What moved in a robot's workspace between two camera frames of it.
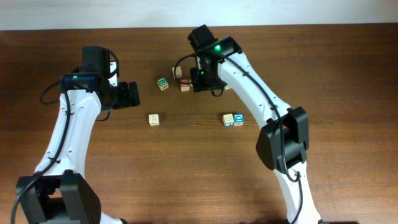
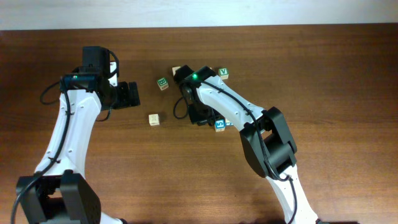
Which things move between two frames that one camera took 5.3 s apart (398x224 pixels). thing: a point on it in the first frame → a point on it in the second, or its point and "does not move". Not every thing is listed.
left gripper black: (125, 99) does not move
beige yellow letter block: (228, 120) does not move
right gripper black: (196, 84) → (193, 118)
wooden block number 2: (153, 119) does not move
